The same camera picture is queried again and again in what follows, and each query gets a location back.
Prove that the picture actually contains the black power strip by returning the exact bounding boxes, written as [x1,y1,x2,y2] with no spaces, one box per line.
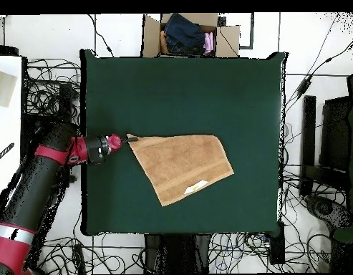
[269,221,286,266]

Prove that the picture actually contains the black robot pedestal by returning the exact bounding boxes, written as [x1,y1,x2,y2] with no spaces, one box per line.
[143,233,212,274]

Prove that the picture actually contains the blue denim jeans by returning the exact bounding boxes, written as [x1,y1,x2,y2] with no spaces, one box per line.
[163,12,207,55]

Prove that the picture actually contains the dark green table cloth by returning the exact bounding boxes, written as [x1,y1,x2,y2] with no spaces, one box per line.
[79,49,288,237]

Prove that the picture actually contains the brown cardboard box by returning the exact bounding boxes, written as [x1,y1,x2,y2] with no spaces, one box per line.
[141,12,241,59]

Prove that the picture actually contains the white side table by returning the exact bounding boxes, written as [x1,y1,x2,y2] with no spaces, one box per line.
[0,55,23,207]

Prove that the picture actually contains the black power adapter cable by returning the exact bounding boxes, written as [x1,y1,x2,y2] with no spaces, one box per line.
[284,32,353,100]

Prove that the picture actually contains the black ridged strap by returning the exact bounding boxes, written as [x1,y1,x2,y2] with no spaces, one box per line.
[0,142,16,166]

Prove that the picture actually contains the tan terry towel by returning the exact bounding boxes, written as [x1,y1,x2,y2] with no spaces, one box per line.
[126,133,235,207]

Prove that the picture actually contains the beige paper sheet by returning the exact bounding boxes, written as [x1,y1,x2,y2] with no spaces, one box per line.
[0,68,17,109]

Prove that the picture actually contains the black equipment rack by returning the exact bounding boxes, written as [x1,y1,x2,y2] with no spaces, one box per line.
[22,82,79,130]

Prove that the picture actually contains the pink cloth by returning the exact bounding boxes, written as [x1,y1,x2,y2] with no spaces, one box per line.
[203,32,215,56]

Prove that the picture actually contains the black metal frame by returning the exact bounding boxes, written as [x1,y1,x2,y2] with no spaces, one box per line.
[298,95,352,198]

